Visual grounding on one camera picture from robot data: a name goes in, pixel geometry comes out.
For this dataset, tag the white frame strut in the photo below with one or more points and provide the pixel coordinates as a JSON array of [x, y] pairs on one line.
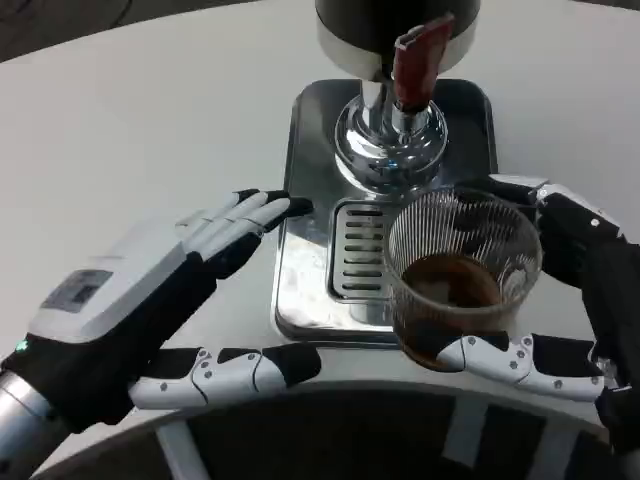
[[467, 432], [177, 452]]

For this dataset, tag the clear ribbed glass cup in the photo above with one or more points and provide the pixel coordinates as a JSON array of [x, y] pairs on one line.
[[425, 235]]

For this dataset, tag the slotted steel drip grid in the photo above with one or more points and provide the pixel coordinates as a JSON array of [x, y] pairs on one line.
[[362, 250]]

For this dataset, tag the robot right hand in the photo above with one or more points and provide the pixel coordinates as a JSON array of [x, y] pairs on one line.
[[610, 300]]

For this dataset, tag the steel drip tray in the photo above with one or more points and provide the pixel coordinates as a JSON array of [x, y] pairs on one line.
[[305, 260]]

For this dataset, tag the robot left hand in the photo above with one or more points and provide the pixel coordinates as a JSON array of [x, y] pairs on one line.
[[115, 305]]

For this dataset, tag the dark brown coffee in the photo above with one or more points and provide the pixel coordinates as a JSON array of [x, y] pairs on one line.
[[450, 280]]

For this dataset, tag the robot left silver forearm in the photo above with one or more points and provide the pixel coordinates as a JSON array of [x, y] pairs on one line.
[[20, 425]]

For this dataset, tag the black steel drink dispenser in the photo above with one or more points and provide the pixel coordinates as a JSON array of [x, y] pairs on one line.
[[350, 30]]

